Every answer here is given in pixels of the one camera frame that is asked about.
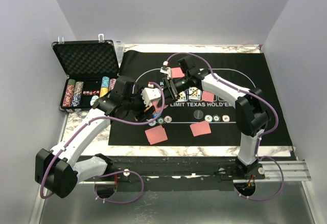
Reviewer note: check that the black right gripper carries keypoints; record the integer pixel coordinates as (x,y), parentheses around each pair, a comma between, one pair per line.
(170,91)

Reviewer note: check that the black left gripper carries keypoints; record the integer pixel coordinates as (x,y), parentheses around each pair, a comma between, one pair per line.
(142,115)

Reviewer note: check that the nine of clubs card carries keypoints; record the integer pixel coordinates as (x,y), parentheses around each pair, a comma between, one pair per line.
(182,97)

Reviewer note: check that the red backed card deck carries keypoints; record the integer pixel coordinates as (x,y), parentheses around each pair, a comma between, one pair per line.
(156,106)

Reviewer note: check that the red backed playing card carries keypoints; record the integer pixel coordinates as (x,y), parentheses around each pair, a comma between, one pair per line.
(177,72)
(201,128)
(156,135)

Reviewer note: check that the red white poker chip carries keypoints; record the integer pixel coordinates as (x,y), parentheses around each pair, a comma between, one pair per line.
(167,119)
(225,118)

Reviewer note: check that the green white poker chip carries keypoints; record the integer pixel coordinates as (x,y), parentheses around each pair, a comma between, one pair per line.
(216,118)
(160,121)

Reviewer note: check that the black dealer button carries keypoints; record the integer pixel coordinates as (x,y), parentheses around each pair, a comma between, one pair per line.
(198,114)

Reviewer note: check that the red backed burn card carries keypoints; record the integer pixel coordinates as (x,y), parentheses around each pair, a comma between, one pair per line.
(208,97)

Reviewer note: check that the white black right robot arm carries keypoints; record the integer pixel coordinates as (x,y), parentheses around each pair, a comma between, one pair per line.
(252,114)

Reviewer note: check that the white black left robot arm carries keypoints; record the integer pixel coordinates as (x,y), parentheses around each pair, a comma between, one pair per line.
(59,169)

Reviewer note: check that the pink green chip stack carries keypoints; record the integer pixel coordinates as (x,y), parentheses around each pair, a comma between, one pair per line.
(111,84)

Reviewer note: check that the yellow white chip stack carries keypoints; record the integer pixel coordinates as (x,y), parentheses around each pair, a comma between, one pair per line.
(103,91)

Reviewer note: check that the black poker table mat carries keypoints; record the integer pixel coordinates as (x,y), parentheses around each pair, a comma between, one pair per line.
(246,70)

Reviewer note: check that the light blue chip stack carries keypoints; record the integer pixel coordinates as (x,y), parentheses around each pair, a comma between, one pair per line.
(105,82)

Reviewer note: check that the white green chip stack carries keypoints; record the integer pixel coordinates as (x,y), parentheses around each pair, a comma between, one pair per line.
(93,99)

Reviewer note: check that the red dice row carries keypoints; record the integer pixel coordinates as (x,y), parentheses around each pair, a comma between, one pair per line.
(91,93)

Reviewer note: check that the black aluminium chip case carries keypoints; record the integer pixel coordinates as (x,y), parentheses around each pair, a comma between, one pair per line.
(87,61)

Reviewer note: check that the blue white chip stack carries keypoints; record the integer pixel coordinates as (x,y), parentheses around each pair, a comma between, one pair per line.
(77,93)

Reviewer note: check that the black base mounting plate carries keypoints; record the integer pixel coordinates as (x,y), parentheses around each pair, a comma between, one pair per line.
(167,164)

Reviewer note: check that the red white chip stack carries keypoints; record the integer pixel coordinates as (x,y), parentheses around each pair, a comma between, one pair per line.
(68,95)

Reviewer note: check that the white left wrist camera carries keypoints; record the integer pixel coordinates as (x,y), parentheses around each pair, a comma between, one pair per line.
(149,95)

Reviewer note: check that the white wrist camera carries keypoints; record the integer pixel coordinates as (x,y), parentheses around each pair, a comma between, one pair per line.
(149,95)
(166,70)

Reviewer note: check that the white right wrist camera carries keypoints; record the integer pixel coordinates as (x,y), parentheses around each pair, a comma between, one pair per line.
(166,70)

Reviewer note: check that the aluminium extrusion rail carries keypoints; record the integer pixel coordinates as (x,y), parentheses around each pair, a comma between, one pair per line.
(279,171)

